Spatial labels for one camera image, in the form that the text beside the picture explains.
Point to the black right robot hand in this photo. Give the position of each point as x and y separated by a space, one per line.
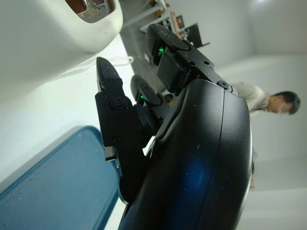
196 143

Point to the white two-slot toaster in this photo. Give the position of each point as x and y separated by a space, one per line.
48 36

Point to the black equipment stand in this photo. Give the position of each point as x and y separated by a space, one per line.
194 33

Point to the blue plastic tray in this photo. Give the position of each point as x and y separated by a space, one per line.
55 182

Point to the white metal-frame desk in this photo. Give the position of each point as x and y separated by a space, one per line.
153 9

